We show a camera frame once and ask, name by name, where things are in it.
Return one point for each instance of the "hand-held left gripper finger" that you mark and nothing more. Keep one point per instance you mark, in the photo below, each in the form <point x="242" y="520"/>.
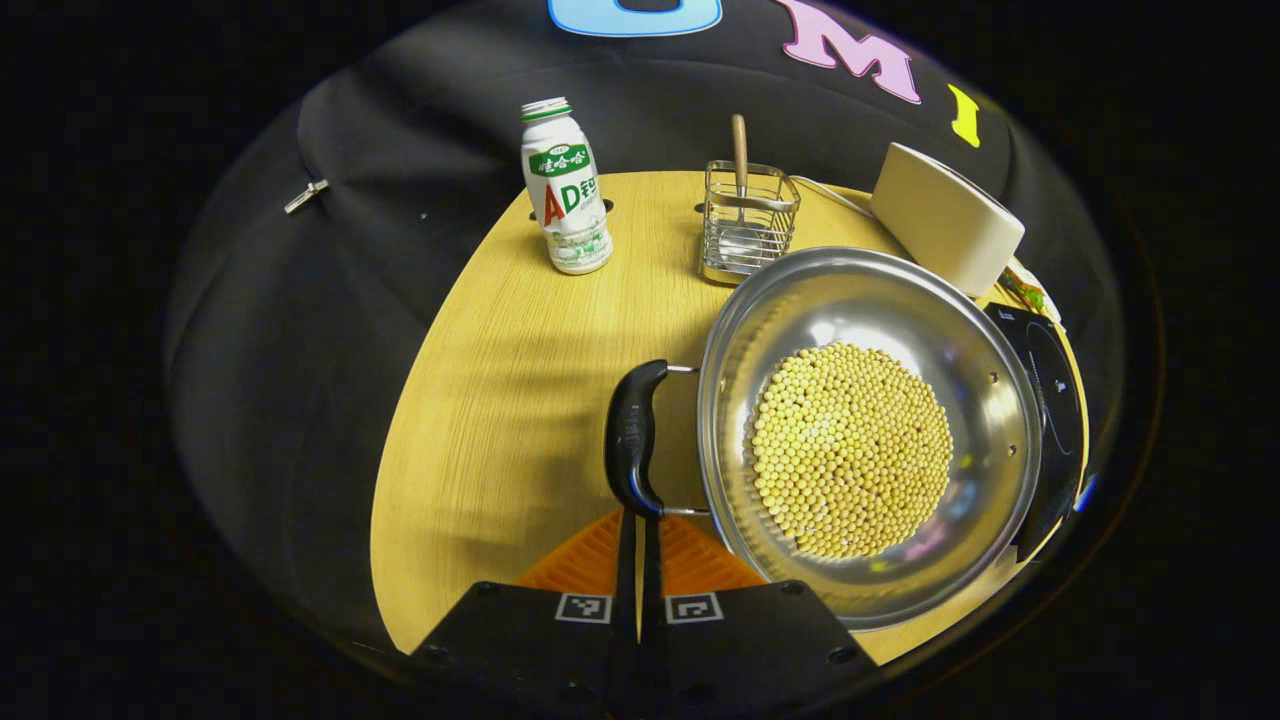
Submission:
<point x="652" y="600"/>
<point x="627" y="600"/>

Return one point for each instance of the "black induction cooktop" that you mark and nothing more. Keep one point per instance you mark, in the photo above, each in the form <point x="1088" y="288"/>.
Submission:
<point x="1050" y="400"/>

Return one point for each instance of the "white green label bottle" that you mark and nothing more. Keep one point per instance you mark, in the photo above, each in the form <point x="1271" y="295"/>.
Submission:
<point x="565" y="200"/>

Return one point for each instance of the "stainless steel pot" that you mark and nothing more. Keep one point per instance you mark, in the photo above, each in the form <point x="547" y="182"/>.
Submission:
<point x="800" y="320"/>

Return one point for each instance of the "silver metal clip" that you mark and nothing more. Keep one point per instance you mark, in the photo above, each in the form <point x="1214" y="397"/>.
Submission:
<point x="305" y="195"/>

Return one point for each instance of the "large pile of soybeans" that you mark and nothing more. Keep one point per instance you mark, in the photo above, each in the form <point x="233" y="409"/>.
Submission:
<point x="850" y="450"/>

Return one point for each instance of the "sandwich with lettuce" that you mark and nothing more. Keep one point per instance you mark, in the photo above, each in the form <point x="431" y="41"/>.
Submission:
<point x="1025" y="293"/>

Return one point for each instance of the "white toaster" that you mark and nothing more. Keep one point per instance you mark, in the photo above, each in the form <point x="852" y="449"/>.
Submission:
<point x="940" y="220"/>

